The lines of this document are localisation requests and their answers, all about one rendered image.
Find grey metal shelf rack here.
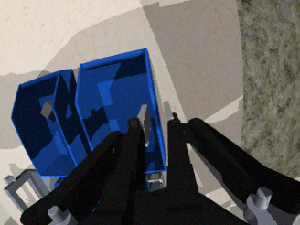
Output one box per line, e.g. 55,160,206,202
4,169,165,213

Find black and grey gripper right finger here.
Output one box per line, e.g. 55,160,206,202
163,101,300,225

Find small grey block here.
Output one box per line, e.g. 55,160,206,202
41,100,54,119

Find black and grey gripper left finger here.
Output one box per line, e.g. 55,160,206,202
20,104,151,225

